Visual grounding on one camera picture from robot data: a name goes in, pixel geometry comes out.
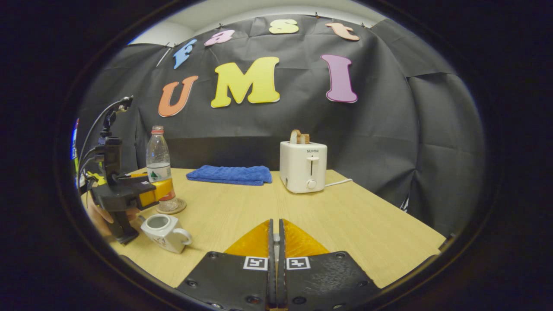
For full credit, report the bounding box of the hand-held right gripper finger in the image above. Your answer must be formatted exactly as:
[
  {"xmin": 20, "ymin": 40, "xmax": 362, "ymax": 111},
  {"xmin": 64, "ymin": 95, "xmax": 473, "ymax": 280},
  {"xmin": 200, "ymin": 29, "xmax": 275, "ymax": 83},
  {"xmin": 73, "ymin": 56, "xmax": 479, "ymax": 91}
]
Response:
[
  {"xmin": 177, "ymin": 219, "xmax": 276, "ymax": 311},
  {"xmin": 278, "ymin": 219, "xmax": 383, "ymax": 311}
]

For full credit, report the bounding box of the clear plastic water bottle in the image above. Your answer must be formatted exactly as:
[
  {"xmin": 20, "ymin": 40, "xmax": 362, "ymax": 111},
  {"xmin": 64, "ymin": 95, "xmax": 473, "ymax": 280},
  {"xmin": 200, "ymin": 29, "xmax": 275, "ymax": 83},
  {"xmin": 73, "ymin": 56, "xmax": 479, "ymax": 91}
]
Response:
[{"xmin": 146, "ymin": 125, "xmax": 180, "ymax": 212}]

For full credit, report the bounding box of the round wooden coaster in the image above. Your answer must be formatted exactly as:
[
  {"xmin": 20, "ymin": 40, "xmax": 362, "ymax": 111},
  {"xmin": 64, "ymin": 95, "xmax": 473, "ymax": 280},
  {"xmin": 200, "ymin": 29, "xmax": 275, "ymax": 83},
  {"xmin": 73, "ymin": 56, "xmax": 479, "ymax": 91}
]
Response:
[{"xmin": 156, "ymin": 198, "xmax": 187, "ymax": 215}]

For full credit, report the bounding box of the white ceramic teacup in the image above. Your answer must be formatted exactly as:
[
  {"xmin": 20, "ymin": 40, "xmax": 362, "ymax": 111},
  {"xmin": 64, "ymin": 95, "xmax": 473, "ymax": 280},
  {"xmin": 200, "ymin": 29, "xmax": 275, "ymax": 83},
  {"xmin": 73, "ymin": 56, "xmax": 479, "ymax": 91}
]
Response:
[{"xmin": 139, "ymin": 214, "xmax": 193, "ymax": 254}]

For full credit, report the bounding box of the computer monitor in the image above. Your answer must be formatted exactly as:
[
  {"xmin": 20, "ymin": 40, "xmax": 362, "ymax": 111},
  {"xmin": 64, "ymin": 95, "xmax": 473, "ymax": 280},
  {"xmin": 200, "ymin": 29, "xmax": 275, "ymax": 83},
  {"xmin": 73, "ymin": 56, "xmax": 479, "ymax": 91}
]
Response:
[{"xmin": 70, "ymin": 119, "xmax": 79, "ymax": 160}]

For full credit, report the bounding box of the blue folded towel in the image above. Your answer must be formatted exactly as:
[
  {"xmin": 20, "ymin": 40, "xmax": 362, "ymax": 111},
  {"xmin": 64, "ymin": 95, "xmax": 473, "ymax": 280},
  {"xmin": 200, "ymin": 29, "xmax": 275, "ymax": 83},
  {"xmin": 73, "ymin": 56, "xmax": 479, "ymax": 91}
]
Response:
[{"xmin": 186, "ymin": 165, "xmax": 273, "ymax": 186}]

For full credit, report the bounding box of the white toaster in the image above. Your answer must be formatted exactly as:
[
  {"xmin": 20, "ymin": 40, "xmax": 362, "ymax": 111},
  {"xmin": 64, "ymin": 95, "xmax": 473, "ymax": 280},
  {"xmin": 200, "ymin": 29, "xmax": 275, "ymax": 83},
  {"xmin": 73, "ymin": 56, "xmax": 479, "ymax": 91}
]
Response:
[{"xmin": 280, "ymin": 140, "xmax": 328, "ymax": 194}]

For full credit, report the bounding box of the black backdrop cloth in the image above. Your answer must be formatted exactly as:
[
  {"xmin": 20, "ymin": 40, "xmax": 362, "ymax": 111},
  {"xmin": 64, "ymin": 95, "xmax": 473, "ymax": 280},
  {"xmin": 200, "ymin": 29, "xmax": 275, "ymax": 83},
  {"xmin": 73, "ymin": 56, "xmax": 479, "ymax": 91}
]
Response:
[{"xmin": 78, "ymin": 14, "xmax": 486, "ymax": 238}]

